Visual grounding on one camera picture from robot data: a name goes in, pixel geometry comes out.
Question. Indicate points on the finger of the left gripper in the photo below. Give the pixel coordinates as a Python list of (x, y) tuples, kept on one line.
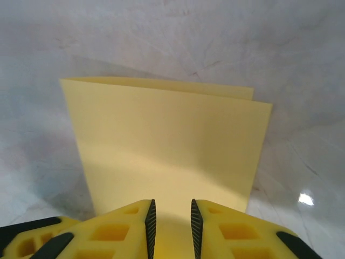
[(16, 237)]

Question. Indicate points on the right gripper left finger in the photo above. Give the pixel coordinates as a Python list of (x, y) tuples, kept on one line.
[(113, 234)]

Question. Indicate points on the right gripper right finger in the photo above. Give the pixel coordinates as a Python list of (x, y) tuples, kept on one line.
[(237, 237)]

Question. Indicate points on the yellow paper sheet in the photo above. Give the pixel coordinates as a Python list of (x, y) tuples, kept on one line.
[(167, 135)]

